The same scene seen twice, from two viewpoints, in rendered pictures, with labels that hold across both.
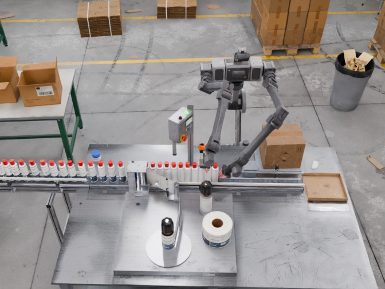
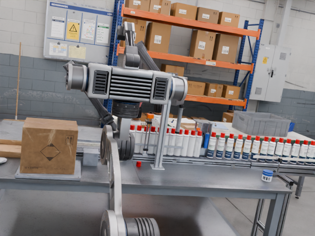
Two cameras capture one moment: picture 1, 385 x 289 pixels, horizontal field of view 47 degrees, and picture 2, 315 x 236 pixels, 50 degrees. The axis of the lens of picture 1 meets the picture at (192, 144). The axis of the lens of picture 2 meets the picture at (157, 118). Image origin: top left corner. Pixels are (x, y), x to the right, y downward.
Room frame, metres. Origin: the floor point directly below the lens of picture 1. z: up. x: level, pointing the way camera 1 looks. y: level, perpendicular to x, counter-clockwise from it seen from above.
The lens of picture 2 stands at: (4.62, -0.63, 1.63)
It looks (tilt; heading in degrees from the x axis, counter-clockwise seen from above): 11 degrees down; 165
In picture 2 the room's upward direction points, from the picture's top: 8 degrees clockwise
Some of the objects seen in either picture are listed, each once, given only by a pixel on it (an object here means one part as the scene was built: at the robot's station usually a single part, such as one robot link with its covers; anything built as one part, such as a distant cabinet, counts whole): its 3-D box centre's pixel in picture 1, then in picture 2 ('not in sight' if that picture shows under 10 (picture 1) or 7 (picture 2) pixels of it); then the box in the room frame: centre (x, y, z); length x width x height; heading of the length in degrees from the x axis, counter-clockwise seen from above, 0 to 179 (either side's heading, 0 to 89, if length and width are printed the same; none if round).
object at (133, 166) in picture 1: (136, 166); (203, 121); (2.22, 0.40, 1.14); 0.14 x 0.11 x 0.01; 89
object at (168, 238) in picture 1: (168, 234); (156, 117); (1.71, 0.16, 1.04); 0.09 x 0.09 x 0.29
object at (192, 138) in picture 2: (153, 172); (191, 143); (2.31, 0.30, 0.98); 0.05 x 0.05 x 0.20
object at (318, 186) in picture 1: (324, 186); (3, 147); (2.29, -1.02, 0.85); 0.30 x 0.26 x 0.04; 89
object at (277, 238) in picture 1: (212, 206); (127, 151); (2.11, -0.15, 0.82); 2.10 x 1.31 x 0.02; 89
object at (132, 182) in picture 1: (138, 178); (200, 137); (2.22, 0.40, 1.01); 0.14 x 0.13 x 0.26; 89
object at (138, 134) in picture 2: (208, 173); (138, 139); (2.30, -0.12, 0.98); 0.05 x 0.05 x 0.20
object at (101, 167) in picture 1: (102, 171); (238, 147); (2.32, 0.69, 0.98); 0.05 x 0.05 x 0.20
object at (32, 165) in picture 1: (34, 170); (295, 151); (2.33, 1.20, 0.98); 0.05 x 0.05 x 0.20
